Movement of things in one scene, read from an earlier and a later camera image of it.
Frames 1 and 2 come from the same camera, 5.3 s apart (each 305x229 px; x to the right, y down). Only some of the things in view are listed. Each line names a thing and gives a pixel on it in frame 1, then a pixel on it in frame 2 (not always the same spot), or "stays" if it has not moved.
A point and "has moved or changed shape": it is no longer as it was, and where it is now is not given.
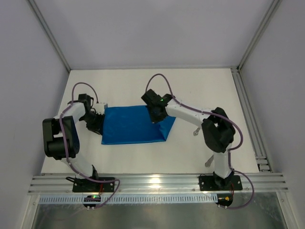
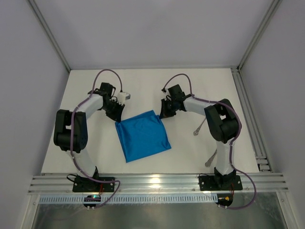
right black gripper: [157, 115] -> [167, 105]
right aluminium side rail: [252, 124] stays
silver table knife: [207, 164] stays
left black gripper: [97, 125] -> [114, 108]
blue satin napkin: [133, 124] has moved or changed shape
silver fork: [195, 132] stays
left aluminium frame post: [49, 34] stays
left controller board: [92, 198] stays
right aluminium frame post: [257, 37] stays
